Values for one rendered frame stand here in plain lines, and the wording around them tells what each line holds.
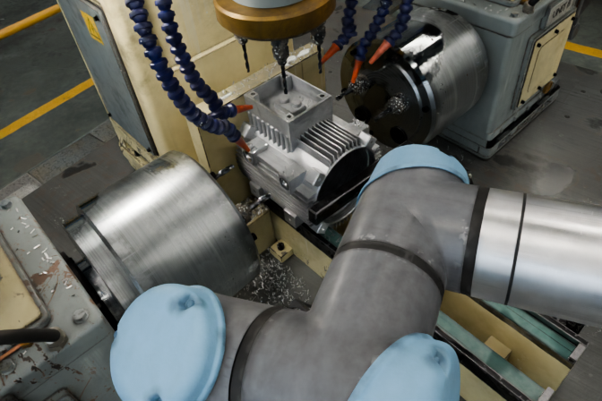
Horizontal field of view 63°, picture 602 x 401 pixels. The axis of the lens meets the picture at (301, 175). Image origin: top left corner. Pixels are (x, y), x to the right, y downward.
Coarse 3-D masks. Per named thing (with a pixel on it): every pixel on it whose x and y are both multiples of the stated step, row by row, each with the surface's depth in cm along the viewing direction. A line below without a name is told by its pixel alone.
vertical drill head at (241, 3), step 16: (224, 0) 71; (240, 0) 68; (256, 0) 67; (272, 0) 67; (288, 0) 67; (304, 0) 69; (320, 0) 68; (224, 16) 69; (240, 16) 67; (256, 16) 66; (272, 16) 66; (288, 16) 66; (304, 16) 67; (320, 16) 69; (240, 32) 69; (256, 32) 68; (272, 32) 67; (288, 32) 68; (304, 32) 69; (320, 32) 75; (272, 48) 72; (320, 48) 78; (320, 64) 80
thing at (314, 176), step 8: (240, 128) 90; (248, 128) 89; (248, 136) 90; (360, 136) 85; (368, 136) 84; (368, 144) 85; (312, 168) 80; (312, 176) 79; (320, 176) 79; (312, 184) 79; (320, 184) 80; (320, 224) 87; (320, 232) 88
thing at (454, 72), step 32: (384, 32) 95; (416, 32) 93; (448, 32) 94; (352, 64) 101; (384, 64) 94; (416, 64) 89; (448, 64) 92; (480, 64) 97; (352, 96) 106; (384, 96) 99; (416, 96) 92; (448, 96) 93; (480, 96) 102; (384, 128) 104; (416, 128) 97
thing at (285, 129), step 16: (272, 80) 89; (288, 80) 90; (256, 96) 86; (272, 96) 91; (288, 96) 88; (304, 96) 90; (320, 96) 85; (256, 112) 86; (272, 112) 82; (288, 112) 85; (304, 112) 82; (320, 112) 84; (256, 128) 90; (272, 128) 85; (288, 128) 81; (304, 128) 84; (288, 144) 84
